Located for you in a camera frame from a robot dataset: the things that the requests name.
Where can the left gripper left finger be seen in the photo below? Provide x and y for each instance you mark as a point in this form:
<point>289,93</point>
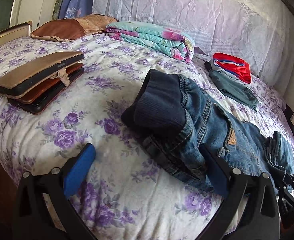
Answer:
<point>43,208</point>

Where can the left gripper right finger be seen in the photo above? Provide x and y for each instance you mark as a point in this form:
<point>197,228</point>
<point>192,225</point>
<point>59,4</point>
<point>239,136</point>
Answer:
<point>260,218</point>

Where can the blue denim jeans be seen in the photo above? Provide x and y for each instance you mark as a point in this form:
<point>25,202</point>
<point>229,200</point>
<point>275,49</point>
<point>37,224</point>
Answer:
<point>173,117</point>

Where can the purple floral bedspread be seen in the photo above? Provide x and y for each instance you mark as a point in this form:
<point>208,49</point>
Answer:
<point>125,195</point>

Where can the dark teal folded pants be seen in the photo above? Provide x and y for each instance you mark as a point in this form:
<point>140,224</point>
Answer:
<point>234,90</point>

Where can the red folded shorts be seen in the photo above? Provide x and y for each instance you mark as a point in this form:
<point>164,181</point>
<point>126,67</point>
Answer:
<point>239,67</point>

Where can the grey folded garment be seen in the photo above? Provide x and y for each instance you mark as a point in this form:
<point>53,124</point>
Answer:
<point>227,74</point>

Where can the black folded garment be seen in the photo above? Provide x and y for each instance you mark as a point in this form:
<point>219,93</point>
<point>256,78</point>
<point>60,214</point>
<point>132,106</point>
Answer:
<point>208,66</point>

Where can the white lace headboard cover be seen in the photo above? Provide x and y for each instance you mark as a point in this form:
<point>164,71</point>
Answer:
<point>258,31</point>

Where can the brown pillow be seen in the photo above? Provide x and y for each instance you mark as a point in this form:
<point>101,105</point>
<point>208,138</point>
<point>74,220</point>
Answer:
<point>70,29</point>

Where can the floral folded blanket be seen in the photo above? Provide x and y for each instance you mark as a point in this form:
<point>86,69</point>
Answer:
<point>173,43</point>

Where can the blue patterned cloth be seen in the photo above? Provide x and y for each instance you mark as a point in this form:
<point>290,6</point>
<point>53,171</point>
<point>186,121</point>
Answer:
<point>75,8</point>

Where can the gold bed frame rail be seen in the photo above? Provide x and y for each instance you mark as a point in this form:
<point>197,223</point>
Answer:
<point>14,32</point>

